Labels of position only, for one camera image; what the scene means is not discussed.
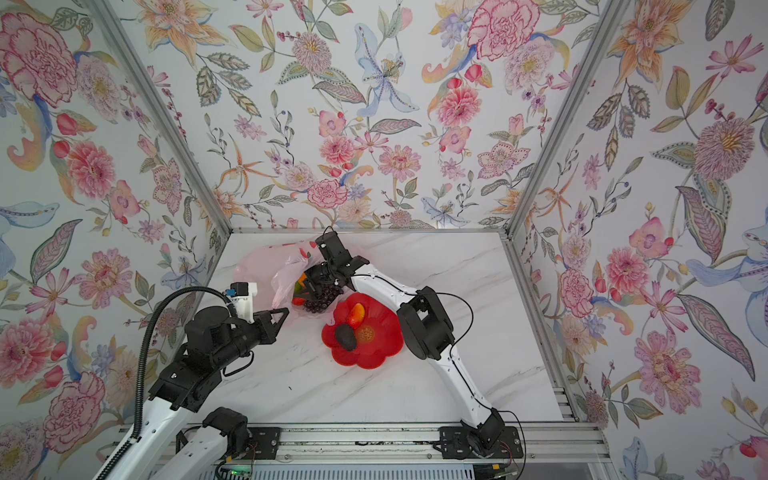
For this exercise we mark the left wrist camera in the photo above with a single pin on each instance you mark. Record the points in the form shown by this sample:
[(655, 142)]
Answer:
[(242, 295)]

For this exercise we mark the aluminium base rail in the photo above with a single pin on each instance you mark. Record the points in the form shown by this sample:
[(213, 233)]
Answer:
[(401, 443)]

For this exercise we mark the dark avocado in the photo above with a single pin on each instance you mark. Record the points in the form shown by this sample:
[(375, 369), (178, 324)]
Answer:
[(346, 338)]

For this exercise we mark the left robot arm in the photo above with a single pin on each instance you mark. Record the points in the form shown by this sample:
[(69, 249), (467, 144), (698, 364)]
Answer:
[(177, 394)]

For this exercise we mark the pink plastic bag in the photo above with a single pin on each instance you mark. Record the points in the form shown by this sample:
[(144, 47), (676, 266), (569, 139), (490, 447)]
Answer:
[(275, 270)]

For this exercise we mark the red flower-shaped plate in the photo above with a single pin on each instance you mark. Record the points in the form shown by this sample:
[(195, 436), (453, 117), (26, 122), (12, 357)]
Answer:
[(378, 338)]

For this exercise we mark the small orange red mango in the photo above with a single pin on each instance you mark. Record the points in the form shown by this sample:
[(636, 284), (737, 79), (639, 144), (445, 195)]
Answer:
[(356, 316)]

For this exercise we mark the large orange red mango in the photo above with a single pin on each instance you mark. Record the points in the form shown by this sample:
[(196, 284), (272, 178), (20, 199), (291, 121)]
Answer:
[(300, 292)]

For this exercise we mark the dark purple grape bunch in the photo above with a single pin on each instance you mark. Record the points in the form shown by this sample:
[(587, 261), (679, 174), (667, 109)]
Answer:
[(323, 299)]

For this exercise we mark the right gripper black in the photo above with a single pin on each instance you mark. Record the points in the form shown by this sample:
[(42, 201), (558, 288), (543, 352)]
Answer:
[(309, 271)]

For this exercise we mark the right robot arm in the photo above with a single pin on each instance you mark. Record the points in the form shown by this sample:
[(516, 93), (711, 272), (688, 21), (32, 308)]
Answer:
[(428, 334)]

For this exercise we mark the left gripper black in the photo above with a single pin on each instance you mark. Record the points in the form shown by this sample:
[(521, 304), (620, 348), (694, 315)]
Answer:
[(265, 326)]

